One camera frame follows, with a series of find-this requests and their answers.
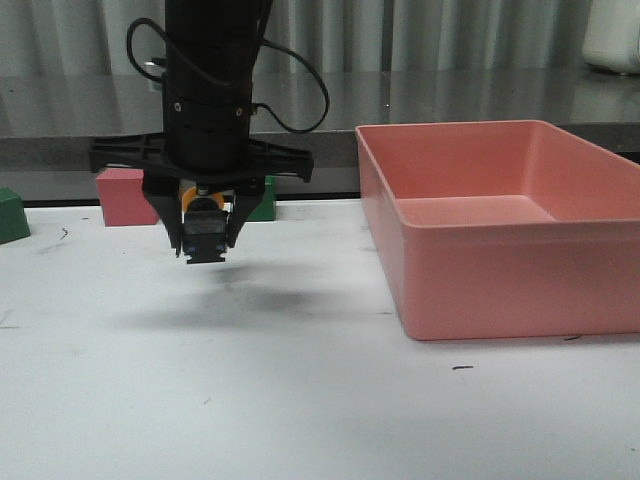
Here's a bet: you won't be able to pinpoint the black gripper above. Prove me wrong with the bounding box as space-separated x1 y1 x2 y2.
89 133 314 257

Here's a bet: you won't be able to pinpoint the yellow push button switch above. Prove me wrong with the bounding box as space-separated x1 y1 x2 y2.
181 186 229 264

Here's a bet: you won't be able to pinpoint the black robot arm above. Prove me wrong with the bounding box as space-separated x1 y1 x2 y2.
89 1 314 264

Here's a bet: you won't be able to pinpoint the left green cube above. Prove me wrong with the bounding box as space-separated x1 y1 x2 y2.
248 176 277 222

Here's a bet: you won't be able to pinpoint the green cube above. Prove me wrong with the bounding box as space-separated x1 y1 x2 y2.
248 176 277 222
0 187 31 244

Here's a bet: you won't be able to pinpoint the far pink cube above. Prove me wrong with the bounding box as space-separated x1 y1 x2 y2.
96 168 159 227

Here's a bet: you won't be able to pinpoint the right green cube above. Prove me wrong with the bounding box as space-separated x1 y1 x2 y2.
0 187 31 244

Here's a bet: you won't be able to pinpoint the pink plastic bin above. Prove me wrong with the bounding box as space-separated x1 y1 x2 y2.
356 120 639 340

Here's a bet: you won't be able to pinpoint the white appliance on counter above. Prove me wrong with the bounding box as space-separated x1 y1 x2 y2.
582 0 639 75

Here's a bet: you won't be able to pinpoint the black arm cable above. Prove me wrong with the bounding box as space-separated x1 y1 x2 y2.
125 17 331 134

